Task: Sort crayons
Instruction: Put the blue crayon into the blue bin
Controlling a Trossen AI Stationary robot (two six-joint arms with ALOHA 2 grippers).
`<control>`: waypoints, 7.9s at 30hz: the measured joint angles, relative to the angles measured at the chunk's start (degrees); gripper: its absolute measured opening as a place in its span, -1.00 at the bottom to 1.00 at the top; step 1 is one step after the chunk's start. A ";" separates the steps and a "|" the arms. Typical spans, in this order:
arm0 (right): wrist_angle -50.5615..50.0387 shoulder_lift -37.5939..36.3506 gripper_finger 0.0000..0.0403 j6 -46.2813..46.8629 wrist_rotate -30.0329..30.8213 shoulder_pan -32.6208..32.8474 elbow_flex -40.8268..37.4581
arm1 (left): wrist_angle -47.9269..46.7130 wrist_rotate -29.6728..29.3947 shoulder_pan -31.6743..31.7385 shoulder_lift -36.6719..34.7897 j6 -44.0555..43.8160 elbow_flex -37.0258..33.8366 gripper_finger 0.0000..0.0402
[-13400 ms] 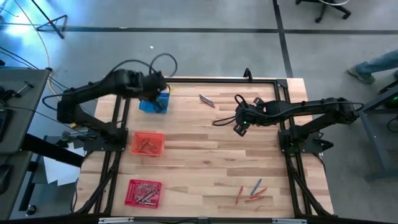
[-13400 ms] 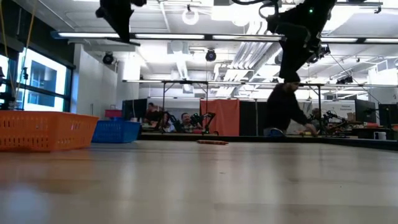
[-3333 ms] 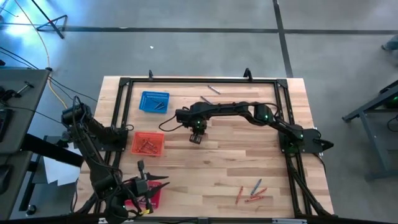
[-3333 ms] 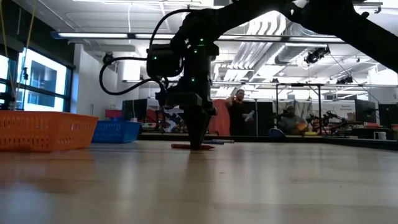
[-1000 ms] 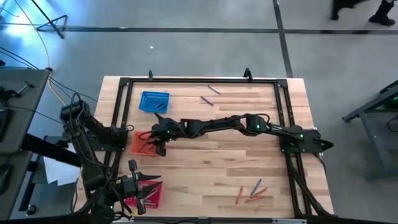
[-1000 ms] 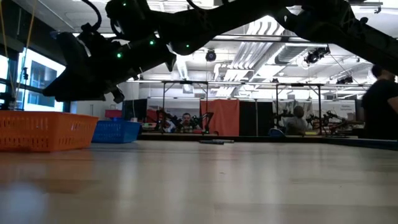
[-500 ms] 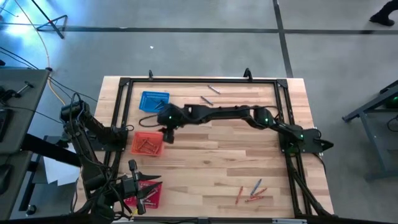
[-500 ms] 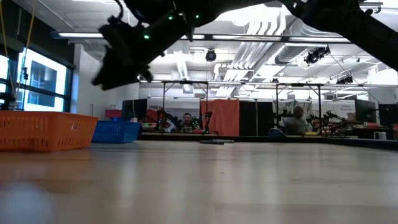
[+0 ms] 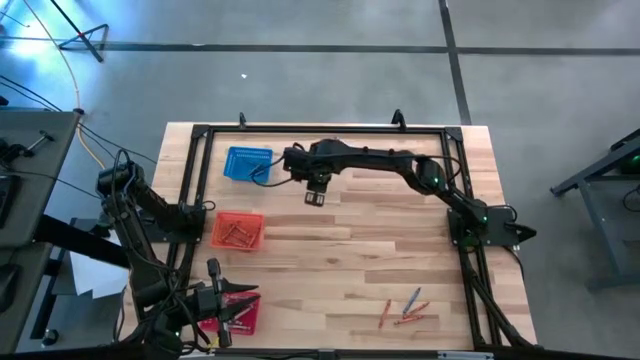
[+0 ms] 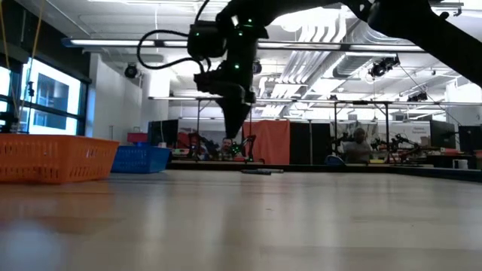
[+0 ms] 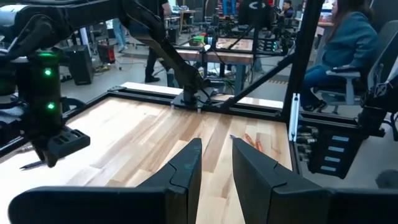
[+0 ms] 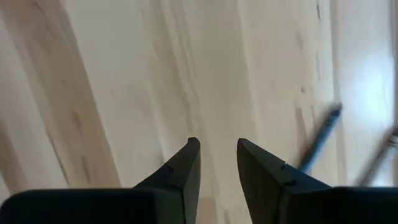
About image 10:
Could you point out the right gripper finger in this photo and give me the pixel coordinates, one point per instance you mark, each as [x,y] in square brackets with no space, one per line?
[240,114]
[227,113]

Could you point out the black background robot arm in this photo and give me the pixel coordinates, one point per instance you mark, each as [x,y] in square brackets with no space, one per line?
[399,143]
[201,145]
[246,145]

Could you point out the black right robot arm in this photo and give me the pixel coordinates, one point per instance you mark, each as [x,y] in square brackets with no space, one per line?
[433,26]

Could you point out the person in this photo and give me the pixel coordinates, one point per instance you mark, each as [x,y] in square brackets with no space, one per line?
[227,147]
[357,148]

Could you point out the orange partition panel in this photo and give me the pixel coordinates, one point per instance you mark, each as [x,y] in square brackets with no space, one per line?
[267,143]

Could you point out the black partition panel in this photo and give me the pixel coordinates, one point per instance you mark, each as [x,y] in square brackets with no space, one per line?
[301,143]

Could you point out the black monitor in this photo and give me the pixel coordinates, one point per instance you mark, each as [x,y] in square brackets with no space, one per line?
[162,131]
[442,133]
[470,139]

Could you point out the red box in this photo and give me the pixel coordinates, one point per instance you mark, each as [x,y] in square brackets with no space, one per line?
[137,137]

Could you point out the blue plastic basket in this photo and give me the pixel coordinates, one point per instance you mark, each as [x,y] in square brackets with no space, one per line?
[145,160]

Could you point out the blue rounded chair back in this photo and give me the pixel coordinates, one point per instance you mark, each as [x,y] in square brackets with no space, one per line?
[335,161]

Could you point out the black beam with light strips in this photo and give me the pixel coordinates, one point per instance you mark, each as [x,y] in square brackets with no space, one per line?
[344,47]

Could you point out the grey patterned cloth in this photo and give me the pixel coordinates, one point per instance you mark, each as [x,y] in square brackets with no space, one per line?
[373,130]

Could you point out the window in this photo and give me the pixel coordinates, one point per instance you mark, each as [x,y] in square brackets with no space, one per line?
[73,113]

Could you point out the orange plastic basket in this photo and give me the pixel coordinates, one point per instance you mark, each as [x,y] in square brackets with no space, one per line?
[56,158]

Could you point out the black tripod stand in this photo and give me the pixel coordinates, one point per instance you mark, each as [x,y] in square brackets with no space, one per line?
[31,89]

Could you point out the cluttered background table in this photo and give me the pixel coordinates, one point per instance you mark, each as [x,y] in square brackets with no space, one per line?
[437,154]

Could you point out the white mug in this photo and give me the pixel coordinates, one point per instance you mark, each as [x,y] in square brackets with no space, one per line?
[460,164]

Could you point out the black background rig frame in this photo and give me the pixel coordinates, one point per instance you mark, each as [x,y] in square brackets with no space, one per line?
[361,102]
[211,99]

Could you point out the black overhead camera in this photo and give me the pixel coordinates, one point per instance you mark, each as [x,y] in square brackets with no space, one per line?
[260,67]

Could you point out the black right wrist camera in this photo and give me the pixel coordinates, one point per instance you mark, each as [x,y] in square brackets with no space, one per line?
[205,39]

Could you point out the black ceiling camera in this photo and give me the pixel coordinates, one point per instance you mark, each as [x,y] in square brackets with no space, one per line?
[418,96]
[382,67]
[131,70]

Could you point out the silver ventilation duct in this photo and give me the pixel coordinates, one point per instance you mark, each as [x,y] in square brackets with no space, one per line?
[376,41]

